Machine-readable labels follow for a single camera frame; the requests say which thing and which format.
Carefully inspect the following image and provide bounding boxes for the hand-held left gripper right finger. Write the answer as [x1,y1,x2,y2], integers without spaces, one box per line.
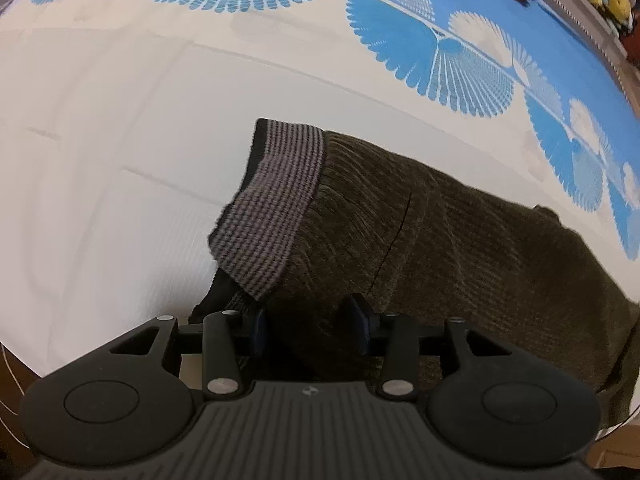
[340,294,501,401]

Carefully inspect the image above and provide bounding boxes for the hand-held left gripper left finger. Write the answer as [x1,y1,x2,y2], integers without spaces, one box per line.
[107,307,271,401]

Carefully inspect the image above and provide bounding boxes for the brown corduroy pants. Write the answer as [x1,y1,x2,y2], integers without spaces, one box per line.
[187,117,640,431]

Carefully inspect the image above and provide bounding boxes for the blue white printed bedsheet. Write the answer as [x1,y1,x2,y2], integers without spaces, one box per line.
[0,0,640,391]

